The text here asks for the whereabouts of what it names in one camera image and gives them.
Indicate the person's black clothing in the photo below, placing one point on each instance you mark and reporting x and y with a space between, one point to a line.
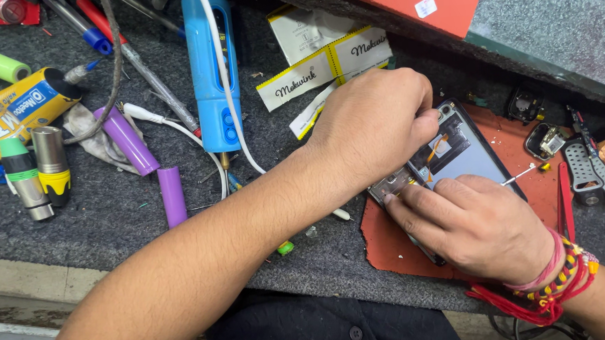
317 326

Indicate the silver red cylinder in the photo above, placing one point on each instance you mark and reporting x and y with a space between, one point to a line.
8 9

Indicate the purple cylindrical battery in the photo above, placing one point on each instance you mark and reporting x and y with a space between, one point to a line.
172 196
127 141

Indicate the glass counter top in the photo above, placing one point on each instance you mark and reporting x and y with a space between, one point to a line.
561 23

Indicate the green metal audio connector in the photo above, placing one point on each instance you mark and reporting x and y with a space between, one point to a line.
24 179

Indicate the person's left hand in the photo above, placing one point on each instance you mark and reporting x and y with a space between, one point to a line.
368 124

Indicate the orange work mat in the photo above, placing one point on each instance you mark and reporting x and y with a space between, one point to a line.
535 198

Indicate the smartphone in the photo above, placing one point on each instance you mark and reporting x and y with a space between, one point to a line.
464 155

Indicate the metal watch case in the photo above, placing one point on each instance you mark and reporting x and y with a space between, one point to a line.
547 142

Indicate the red tweezers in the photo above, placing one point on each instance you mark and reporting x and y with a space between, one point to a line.
565 201

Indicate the grey felt table mat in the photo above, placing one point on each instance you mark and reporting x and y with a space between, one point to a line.
101 224

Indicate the yellow glue tube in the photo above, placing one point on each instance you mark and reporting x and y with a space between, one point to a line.
13 111

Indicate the yellow metal audio connector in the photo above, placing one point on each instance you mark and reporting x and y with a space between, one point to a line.
52 164

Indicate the person's right fingers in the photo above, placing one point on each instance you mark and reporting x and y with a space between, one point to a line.
420 210

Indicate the grey metal rod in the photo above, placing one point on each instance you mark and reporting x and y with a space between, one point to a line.
146 11

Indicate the crumpled white cloth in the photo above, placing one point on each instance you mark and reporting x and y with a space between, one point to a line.
93 143

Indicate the blue capped pen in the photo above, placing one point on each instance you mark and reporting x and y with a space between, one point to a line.
81 26

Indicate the white yellow packaging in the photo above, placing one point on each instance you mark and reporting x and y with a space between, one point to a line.
321 53

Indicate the small green cap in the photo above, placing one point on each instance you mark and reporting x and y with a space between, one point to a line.
286 247

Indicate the grey blue tipped nozzle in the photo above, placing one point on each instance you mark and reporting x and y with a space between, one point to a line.
79 73

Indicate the person's right hand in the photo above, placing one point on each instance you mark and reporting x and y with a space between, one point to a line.
484 227

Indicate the blue electric screwdriver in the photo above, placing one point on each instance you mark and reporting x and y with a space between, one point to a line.
210 81

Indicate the thin metal pry tool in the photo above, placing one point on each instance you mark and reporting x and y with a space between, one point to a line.
518 176

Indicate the orange board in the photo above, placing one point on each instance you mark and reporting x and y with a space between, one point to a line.
407 1

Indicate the small yellow part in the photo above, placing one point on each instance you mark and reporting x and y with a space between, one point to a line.
544 167

